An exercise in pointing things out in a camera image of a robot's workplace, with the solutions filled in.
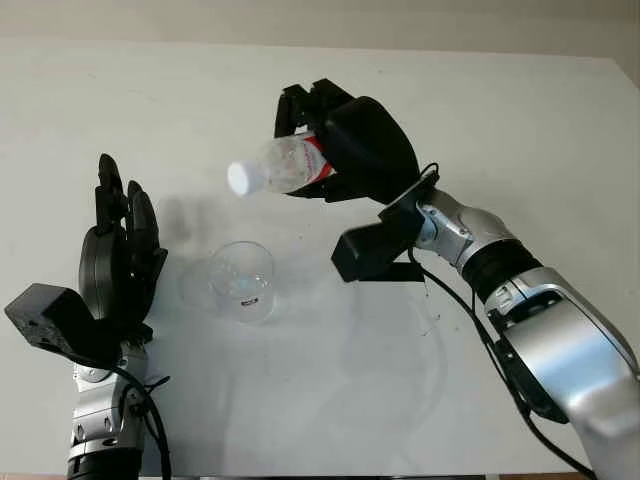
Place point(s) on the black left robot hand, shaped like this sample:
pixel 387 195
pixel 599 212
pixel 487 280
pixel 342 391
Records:
pixel 107 270

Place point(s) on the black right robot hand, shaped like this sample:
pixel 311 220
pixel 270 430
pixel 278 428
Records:
pixel 370 145

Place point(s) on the clear plastic water bottle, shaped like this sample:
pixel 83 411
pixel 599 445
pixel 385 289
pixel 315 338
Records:
pixel 285 162

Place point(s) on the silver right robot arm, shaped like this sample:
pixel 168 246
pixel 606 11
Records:
pixel 550 330

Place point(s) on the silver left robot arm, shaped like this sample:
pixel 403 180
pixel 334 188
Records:
pixel 100 415

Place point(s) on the clear glass cup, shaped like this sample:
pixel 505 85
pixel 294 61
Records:
pixel 247 285

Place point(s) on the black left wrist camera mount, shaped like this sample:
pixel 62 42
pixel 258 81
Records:
pixel 50 315

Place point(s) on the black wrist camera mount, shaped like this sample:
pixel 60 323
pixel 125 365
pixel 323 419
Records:
pixel 370 250
pixel 50 315

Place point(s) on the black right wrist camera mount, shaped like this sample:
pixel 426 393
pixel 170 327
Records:
pixel 370 250

